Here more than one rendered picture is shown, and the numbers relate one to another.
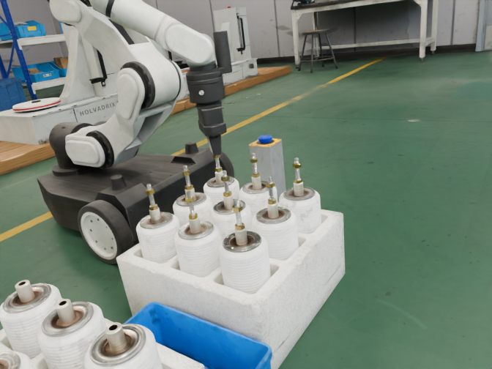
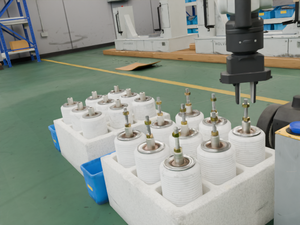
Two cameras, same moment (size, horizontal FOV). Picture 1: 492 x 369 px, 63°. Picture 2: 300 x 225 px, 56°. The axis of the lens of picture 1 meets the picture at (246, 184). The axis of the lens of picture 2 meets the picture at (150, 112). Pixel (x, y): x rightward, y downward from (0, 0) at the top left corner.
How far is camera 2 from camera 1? 124 cm
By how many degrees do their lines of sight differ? 102
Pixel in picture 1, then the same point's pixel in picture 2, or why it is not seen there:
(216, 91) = (228, 42)
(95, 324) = (111, 112)
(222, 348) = not seen: hidden behind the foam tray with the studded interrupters
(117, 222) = (260, 122)
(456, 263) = not seen: outside the picture
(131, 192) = (290, 113)
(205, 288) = not seen: hidden behind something
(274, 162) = (281, 156)
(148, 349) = (83, 120)
